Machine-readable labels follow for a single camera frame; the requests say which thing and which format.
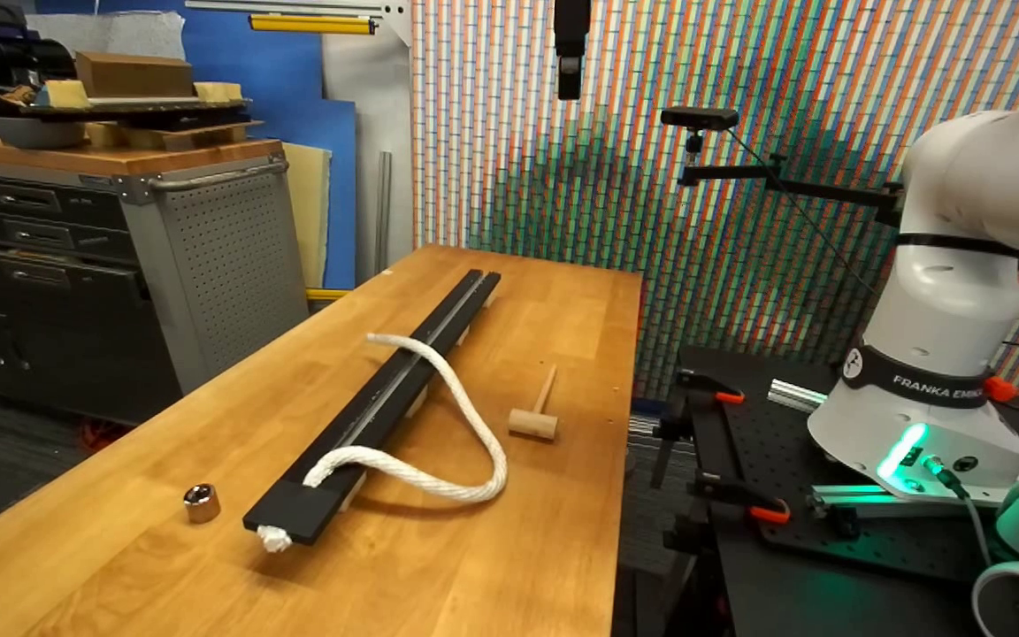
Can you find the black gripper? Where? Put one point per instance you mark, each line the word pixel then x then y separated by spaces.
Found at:
pixel 569 23

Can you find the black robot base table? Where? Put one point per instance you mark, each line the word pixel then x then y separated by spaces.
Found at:
pixel 767 589

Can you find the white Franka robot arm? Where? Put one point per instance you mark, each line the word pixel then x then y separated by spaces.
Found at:
pixel 957 321

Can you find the white foam board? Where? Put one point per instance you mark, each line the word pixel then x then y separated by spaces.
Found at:
pixel 372 106

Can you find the grey metal tube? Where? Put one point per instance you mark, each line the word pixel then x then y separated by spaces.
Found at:
pixel 383 215

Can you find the yellow bar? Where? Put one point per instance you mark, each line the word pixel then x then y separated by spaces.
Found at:
pixel 311 23

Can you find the blue board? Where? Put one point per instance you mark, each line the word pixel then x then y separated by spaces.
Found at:
pixel 299 117

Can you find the beige board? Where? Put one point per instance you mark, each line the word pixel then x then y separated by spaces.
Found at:
pixel 305 215

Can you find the small wooden mallet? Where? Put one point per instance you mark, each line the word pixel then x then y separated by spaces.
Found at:
pixel 533 421

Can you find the pale foam block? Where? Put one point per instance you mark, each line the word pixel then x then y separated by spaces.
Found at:
pixel 217 95
pixel 60 95

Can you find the short silver profile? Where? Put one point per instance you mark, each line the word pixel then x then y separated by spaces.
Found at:
pixel 793 395

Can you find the stacked wooden planks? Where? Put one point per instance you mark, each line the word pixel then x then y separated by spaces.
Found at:
pixel 178 135

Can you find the grey perforated tool cabinet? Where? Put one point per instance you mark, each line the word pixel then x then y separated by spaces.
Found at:
pixel 212 269

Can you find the brown wooden box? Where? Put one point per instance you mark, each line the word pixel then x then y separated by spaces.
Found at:
pixel 133 77

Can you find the white plastic sheet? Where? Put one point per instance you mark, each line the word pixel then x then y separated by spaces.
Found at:
pixel 107 33

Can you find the flat black tray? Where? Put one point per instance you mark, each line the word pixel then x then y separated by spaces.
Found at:
pixel 24 130

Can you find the black bag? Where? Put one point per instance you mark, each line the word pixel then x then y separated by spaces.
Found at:
pixel 9 54

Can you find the black stereo camera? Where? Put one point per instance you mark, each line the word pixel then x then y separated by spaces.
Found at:
pixel 697 117

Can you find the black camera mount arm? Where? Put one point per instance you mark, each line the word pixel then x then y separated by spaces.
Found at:
pixel 727 171

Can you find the aluminium extrusion rail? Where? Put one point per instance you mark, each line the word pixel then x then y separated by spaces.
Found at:
pixel 849 498

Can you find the long black slotted rail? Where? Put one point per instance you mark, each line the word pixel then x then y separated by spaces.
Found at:
pixel 299 506

